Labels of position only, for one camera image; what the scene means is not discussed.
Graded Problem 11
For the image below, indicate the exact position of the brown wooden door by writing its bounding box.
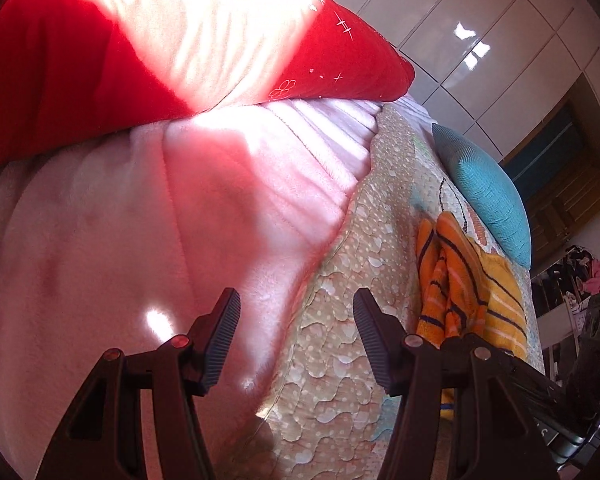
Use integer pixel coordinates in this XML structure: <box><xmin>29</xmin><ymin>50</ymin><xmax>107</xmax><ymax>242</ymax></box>
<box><xmin>521</xmin><ymin>159</ymin><xmax>600</xmax><ymax>271</ymax></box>

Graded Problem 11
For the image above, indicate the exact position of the pink fleece blanket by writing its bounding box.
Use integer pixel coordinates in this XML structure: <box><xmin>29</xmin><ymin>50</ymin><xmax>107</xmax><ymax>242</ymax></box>
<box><xmin>0</xmin><ymin>100</ymin><xmax>379</xmax><ymax>479</ymax></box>

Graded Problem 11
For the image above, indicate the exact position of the patchwork quilted bedspread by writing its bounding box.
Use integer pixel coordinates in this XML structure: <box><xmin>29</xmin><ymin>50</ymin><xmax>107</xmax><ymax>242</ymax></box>
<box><xmin>219</xmin><ymin>96</ymin><xmax>541</xmax><ymax>479</ymax></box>

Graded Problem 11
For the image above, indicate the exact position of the yellow striped knit clothing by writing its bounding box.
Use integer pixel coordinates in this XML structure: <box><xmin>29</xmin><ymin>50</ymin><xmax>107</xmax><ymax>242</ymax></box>
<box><xmin>413</xmin><ymin>210</ymin><xmax>530</xmax><ymax>421</ymax></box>

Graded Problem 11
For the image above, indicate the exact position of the cluttered clothes rack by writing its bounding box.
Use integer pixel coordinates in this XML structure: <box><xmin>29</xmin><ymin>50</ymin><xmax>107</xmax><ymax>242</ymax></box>
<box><xmin>531</xmin><ymin>245</ymin><xmax>600</xmax><ymax>318</ymax></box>

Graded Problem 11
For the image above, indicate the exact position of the white glossy wardrobe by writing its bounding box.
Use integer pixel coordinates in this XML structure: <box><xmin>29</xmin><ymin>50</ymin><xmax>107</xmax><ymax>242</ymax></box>
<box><xmin>335</xmin><ymin>0</ymin><xmax>600</xmax><ymax>158</ymax></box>

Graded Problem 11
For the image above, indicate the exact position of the red embroidered pillow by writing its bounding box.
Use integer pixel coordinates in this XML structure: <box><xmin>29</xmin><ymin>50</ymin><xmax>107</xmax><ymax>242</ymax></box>
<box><xmin>0</xmin><ymin>0</ymin><xmax>415</xmax><ymax>166</ymax></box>

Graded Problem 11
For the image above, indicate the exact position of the teal curtain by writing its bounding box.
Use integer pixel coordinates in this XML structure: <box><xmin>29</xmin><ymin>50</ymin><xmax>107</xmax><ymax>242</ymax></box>
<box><xmin>504</xmin><ymin>103</ymin><xmax>588</xmax><ymax>203</ymax></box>

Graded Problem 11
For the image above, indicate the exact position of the blue knit pillow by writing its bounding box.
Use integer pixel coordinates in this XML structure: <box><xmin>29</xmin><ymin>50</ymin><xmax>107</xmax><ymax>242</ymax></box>
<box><xmin>431</xmin><ymin>124</ymin><xmax>532</xmax><ymax>270</ymax></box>

